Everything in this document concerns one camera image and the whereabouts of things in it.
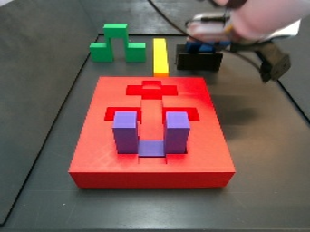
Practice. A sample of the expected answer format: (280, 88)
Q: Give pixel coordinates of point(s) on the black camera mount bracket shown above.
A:
(276, 61)

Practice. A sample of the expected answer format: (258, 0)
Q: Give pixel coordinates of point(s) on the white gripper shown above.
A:
(206, 29)

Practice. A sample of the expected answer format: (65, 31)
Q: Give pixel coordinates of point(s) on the green stepped arch block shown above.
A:
(101, 50)

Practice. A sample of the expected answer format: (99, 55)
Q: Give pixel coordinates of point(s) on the purple U-shaped block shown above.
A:
(130, 144)

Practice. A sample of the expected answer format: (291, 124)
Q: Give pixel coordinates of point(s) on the red base block with slots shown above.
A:
(101, 168)

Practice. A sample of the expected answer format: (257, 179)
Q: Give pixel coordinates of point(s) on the blue U-shaped block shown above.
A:
(212, 47)

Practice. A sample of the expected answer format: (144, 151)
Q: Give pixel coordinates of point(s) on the robot arm wrist link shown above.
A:
(257, 18)

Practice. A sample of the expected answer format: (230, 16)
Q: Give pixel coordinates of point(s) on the yellow long bar block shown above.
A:
(160, 58)

